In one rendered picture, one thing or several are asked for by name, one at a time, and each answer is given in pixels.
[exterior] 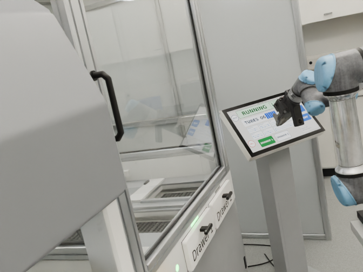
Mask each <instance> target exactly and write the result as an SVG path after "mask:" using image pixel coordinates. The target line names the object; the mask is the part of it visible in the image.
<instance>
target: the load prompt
mask: <svg viewBox="0 0 363 272"><path fill-rule="evenodd" d="M276 100H277V99H275V100H271V101H268V102H265V103H262V104H259V105H255V106H251V107H248V108H245V109H242V110H239V111H235V112H236V114H237V115H238V117H239V118H240V119H241V118H245V117H248V116H251V115H254V114H257V113H261V112H264V111H267V110H271V109H273V108H274V106H273V105H274V103H275V102H276Z"/></svg>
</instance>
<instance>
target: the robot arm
mask: <svg viewBox="0 0 363 272"><path fill-rule="evenodd" d="M362 89H363V47H358V48H356V49H351V50H346V51H342V52H337V53H330V54H329V55H326V56H322V57H320V58H319V59H318V60H317V61H316V64H315V67H314V71H311V70H305V71H303V72H302V73H301V75H299V77H298V79H297V80H296V82H295V83H294V84H293V86H292V87H291V89H289V90H285V95H284V96H283V97H280V98H279V99H277V100H276V102H275V103H274V105H273V106H274V108H275V110H276V111H277V112H279V113H278V114H275V113H274V114H273V117H274V119H275V121H276V126H281V125H282V124H284V123H285V122H287V121H288V120H289V119H290V118H291V117H292V120H293V125H294V127H298V126H301V125H304V119H303V115H302V112H301V107H300V103H301V102H302V101H303V103H304V107H305V109H306V111H307V113H308V114H309V115H311V116H316V115H319V114H322V113H323V112H324V111H325V108H326V107H330V112H331V118H332V125H333V132H334V139H335V146H336V150H337V157H338V165H337V167H336V168H335V175H333V176H332V177H331V185H332V188H333V191H334V193H335V195H336V197H337V199H338V200H339V202H340V203H341V204H342V205H344V206H354V205H355V206H357V205H359V204H362V203H363V148H362V141H361V133H360V125H359V118H358V110H357V102H356V100H357V98H358V92H359V91H360V90H362Z"/></svg>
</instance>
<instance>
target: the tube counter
mask: <svg viewBox="0 0 363 272"><path fill-rule="evenodd" d="M274 113H275V114H278V113H279V112H277V111H276V110H273V111H269V112H266V113H263V114H260V115H258V116H259V118H260V119H261V120H262V121H265V120H268V119H271V118H274V117H273V114H274Z"/></svg>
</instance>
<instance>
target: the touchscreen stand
mask: <svg viewBox="0 0 363 272"><path fill-rule="evenodd" d="M256 165H257V171H258V177H259V183H260V189H261V195H262V199H263V205H264V211H265V217H266V223H267V230H268V235H269V239H270V245H271V252H272V257H273V264H274V270H275V272H320V271H318V270H316V269H314V268H312V267H310V266H308V265H307V259H306V253H305V246H304V239H303V233H302V228H301V222H300V215H299V208H298V201H297V194H296V190H295V183H294V176H293V170H292V163H291V156H290V149H289V147H288V148H285V149H282V150H280V151H277V152H274V153H272V154H269V155H266V156H264V157H261V158H258V159H256Z"/></svg>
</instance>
